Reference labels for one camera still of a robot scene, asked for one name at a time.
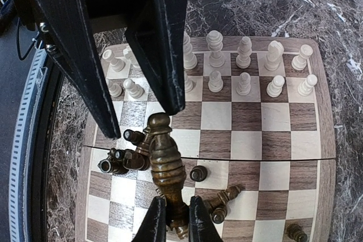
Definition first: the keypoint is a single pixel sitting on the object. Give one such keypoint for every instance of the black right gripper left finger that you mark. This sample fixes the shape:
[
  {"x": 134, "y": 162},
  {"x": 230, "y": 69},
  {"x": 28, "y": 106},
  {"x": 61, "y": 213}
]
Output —
[{"x": 153, "y": 226}]

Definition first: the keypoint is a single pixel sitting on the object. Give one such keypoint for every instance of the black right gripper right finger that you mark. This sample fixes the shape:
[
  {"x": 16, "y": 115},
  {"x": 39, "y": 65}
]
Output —
[{"x": 201, "y": 227}]

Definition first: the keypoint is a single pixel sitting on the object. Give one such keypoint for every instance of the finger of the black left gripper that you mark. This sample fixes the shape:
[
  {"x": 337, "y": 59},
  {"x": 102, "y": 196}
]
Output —
[
  {"x": 71, "y": 45},
  {"x": 155, "y": 36}
]

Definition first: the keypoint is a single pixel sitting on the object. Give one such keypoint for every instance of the dark chess bishop piece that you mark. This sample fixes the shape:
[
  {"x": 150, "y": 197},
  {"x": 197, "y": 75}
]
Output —
[{"x": 168, "y": 171}]

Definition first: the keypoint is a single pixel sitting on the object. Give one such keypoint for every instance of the dark chess pawn corner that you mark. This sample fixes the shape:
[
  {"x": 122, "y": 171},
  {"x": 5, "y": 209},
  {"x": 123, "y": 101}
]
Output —
[{"x": 295, "y": 232}]

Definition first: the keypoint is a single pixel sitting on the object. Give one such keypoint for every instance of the pile of dark chess pieces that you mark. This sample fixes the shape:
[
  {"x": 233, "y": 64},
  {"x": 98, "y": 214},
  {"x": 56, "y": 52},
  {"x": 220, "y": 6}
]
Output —
[{"x": 122, "y": 161}]

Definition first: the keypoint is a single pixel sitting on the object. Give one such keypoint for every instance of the white chess pieces row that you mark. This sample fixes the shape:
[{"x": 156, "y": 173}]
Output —
[{"x": 221, "y": 54}]

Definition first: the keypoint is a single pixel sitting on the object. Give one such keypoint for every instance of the wooden chess board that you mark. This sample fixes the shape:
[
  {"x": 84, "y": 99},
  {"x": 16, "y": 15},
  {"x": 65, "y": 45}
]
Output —
[{"x": 281, "y": 150}]

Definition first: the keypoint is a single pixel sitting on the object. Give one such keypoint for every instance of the white slotted cable duct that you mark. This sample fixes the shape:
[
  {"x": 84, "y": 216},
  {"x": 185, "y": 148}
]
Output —
[{"x": 21, "y": 153}]

